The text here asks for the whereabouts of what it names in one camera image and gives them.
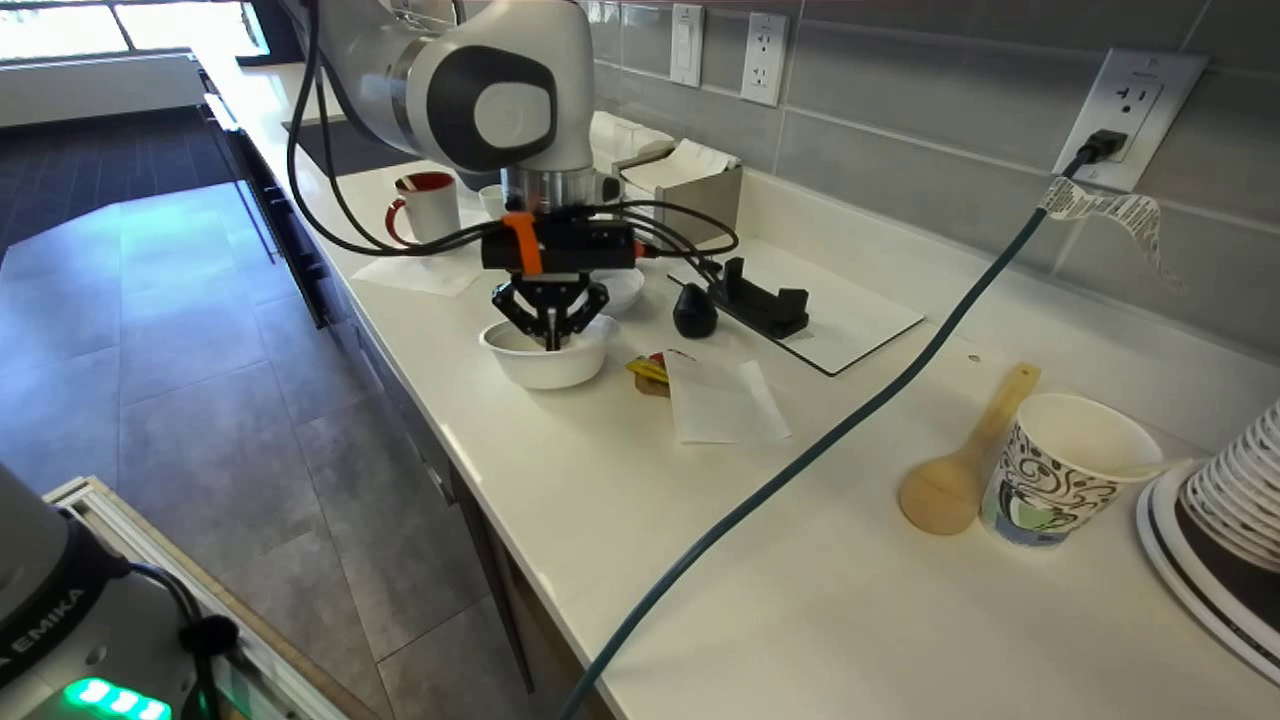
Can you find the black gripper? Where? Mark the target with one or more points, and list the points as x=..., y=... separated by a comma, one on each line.
x=557, y=276

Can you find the white round bowl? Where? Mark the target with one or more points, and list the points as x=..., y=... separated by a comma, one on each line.
x=533, y=371

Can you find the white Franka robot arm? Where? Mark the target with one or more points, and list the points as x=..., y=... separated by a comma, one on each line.
x=494, y=92

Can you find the black rounded small object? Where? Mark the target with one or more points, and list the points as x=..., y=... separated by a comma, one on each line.
x=694, y=315

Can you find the yellow condiment packet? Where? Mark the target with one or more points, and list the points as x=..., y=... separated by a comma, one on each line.
x=650, y=375

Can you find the white paper towel stack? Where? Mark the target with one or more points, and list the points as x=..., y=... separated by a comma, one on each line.
x=627, y=142

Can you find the metal napkin dispenser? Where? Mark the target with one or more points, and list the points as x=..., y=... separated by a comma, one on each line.
x=694, y=185

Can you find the black phone holder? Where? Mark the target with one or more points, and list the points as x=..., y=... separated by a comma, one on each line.
x=764, y=304

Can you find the dark cabinet front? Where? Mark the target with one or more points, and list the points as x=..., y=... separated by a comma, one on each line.
x=512, y=624

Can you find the wooden spoon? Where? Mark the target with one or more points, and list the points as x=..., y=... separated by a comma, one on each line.
x=942, y=494

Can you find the patterned paper cup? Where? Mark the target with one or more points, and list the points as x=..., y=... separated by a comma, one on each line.
x=1052, y=484

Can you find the black power plug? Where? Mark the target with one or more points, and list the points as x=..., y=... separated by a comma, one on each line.
x=1103, y=147

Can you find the clear tape strip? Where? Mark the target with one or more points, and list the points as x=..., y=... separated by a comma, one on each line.
x=1122, y=209

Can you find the grey Franka device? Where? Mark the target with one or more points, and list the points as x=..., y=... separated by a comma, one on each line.
x=42, y=586

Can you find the stack of white plates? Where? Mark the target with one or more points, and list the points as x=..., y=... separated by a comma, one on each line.
x=1186, y=586

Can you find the stack of paper cups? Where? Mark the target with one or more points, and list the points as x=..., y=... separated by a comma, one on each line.
x=1243, y=506

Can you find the white wall switch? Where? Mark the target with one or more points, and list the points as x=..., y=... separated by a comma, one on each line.
x=685, y=40

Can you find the white metal frame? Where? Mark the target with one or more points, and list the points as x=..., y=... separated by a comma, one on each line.
x=264, y=667

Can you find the white wall outlet with plug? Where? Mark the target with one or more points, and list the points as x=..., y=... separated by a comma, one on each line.
x=1151, y=88

